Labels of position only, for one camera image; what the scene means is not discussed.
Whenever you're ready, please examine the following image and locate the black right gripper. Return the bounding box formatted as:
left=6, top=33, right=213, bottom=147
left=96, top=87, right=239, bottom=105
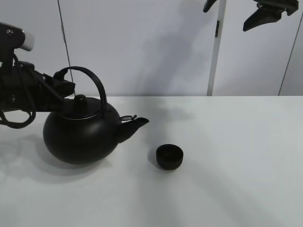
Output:
left=203, top=0, right=299, bottom=32

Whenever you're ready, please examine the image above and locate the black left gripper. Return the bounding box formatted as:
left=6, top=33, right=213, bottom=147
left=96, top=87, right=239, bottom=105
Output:
left=0, top=61, right=82, bottom=116

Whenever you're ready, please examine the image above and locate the white vertical wall post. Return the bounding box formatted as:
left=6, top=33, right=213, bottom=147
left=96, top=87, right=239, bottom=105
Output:
left=206, top=0, right=227, bottom=96

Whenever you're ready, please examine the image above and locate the small black teacup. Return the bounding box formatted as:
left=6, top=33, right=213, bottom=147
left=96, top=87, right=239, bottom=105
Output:
left=156, top=144, right=184, bottom=171

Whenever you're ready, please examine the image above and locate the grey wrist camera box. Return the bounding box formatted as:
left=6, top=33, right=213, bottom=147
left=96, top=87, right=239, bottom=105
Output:
left=0, top=22, right=35, bottom=52

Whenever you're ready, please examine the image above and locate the black kettle teapot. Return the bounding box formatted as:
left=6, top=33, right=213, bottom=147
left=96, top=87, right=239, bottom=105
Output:
left=43, top=66, right=149, bottom=165

